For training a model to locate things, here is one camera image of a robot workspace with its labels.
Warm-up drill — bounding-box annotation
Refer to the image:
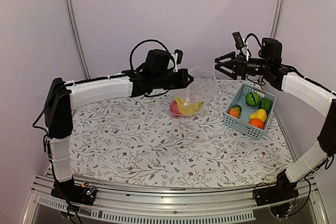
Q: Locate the left aluminium frame post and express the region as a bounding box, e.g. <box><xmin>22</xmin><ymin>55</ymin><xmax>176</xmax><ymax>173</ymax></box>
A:
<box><xmin>64</xmin><ymin>0</ymin><xmax>90</xmax><ymax>79</ymax></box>

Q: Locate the yellow toy banana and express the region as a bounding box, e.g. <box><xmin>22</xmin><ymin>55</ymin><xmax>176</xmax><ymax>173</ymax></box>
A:
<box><xmin>175</xmin><ymin>97</ymin><xmax>204</xmax><ymax>116</ymax></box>

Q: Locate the red toy apple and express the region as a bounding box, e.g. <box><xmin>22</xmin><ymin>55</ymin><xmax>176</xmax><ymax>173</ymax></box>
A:
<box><xmin>170</xmin><ymin>100</ymin><xmax>182</xmax><ymax>116</ymax></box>

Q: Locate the clear zip top bag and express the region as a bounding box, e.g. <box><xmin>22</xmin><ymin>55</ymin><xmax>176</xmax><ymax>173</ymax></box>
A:
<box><xmin>172</xmin><ymin>66</ymin><xmax>217</xmax><ymax>116</ymax></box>

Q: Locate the green orange toy mango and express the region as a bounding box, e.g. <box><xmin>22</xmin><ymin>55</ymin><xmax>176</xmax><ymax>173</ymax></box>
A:
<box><xmin>228</xmin><ymin>104</ymin><xmax>242</xmax><ymax>118</ymax></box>

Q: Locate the right aluminium frame post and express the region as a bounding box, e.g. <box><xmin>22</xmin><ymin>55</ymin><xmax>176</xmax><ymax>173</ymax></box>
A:
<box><xmin>270</xmin><ymin>0</ymin><xmax>285</xmax><ymax>39</ymax></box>

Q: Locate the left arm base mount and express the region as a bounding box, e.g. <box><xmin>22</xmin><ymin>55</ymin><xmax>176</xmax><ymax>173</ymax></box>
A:
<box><xmin>51</xmin><ymin>178</ymin><xmax>97</xmax><ymax>206</ymax></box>

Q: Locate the aluminium frame post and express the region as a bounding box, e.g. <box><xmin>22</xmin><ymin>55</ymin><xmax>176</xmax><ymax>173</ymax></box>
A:
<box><xmin>64</xmin><ymin>0</ymin><xmax>90</xmax><ymax>79</ymax></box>
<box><xmin>270</xmin><ymin>0</ymin><xmax>285</xmax><ymax>39</ymax></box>

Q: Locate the green toy watermelon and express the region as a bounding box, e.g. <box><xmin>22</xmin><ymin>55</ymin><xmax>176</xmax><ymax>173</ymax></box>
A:
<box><xmin>245</xmin><ymin>91</ymin><xmax>260</xmax><ymax>107</ymax></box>

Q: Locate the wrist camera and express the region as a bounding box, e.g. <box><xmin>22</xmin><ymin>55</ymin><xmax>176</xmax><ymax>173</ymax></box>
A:
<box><xmin>232</xmin><ymin>31</ymin><xmax>251</xmax><ymax>61</ymax></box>
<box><xmin>171</xmin><ymin>49</ymin><xmax>183</xmax><ymax>72</ymax></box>

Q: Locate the green toy bell pepper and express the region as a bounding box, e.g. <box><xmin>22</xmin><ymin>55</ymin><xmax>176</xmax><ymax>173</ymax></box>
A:
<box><xmin>259</xmin><ymin>98</ymin><xmax>272</xmax><ymax>113</ymax></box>

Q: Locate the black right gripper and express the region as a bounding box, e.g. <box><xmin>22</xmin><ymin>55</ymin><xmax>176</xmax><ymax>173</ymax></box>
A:
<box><xmin>215</xmin><ymin>51</ymin><xmax>270</xmax><ymax>80</ymax></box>

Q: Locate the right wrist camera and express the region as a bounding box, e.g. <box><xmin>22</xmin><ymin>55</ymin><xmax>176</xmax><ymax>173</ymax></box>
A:
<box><xmin>232</xmin><ymin>31</ymin><xmax>251</xmax><ymax>61</ymax></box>

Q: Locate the yellow toy bell pepper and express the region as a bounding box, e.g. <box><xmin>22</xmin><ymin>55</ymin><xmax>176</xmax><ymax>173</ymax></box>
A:
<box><xmin>249</xmin><ymin>109</ymin><xmax>267</xmax><ymax>123</ymax></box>

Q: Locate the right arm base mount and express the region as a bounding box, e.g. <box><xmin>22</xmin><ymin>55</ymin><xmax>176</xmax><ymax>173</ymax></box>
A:
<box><xmin>253</xmin><ymin>182</ymin><xmax>299</xmax><ymax>219</ymax></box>

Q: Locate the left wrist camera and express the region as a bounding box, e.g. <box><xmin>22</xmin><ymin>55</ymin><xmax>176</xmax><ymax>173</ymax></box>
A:
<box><xmin>171</xmin><ymin>49</ymin><xmax>183</xmax><ymax>72</ymax></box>

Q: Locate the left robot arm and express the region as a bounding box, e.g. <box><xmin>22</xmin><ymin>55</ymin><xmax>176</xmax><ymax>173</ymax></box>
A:
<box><xmin>44</xmin><ymin>49</ymin><xmax>193</xmax><ymax>200</ymax></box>

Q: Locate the orange toy orange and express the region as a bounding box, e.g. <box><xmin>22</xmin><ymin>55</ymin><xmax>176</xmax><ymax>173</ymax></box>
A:
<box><xmin>249</xmin><ymin>118</ymin><xmax>264</xmax><ymax>130</ymax></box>

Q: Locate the floral patterned table mat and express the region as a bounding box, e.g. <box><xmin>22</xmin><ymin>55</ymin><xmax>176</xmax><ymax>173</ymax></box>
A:
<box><xmin>69</xmin><ymin>80</ymin><xmax>293</xmax><ymax>188</ymax></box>

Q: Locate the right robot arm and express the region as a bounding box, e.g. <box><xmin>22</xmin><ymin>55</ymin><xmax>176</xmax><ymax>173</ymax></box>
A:
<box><xmin>215</xmin><ymin>38</ymin><xmax>335</xmax><ymax>201</ymax></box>

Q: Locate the light blue plastic basket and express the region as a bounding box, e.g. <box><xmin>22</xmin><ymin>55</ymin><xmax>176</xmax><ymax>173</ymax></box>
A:
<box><xmin>224</xmin><ymin>84</ymin><xmax>276</xmax><ymax>140</ymax></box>

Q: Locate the aluminium front rail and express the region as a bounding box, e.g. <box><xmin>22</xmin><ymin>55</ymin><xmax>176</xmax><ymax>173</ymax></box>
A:
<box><xmin>22</xmin><ymin>173</ymin><xmax>329</xmax><ymax>223</ymax></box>

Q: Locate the left black looped cable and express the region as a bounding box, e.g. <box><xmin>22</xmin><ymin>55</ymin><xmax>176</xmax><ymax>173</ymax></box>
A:
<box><xmin>129</xmin><ymin>39</ymin><xmax>171</xmax><ymax>70</ymax></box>

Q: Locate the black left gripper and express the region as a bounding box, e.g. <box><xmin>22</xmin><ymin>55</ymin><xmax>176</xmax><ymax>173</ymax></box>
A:
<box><xmin>153</xmin><ymin>68</ymin><xmax>194</xmax><ymax>90</ymax></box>

